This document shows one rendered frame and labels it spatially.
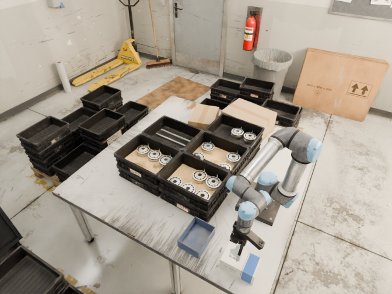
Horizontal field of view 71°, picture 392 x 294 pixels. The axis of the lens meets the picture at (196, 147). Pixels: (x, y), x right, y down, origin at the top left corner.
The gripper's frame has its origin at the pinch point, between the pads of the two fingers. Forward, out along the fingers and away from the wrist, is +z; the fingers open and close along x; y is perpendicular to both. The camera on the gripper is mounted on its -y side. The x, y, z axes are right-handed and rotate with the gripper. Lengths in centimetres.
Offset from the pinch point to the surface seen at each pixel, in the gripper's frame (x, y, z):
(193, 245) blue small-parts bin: 1.5, 29.5, 17.7
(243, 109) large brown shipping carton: -127, 50, -2
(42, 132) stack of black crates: -42, 236, 38
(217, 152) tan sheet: -69, 48, 5
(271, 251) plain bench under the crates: -18.5, -13.0, 18.4
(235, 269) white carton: 6.0, 0.8, 10.9
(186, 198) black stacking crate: -17.0, 45.1, 2.2
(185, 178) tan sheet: -34, 56, 5
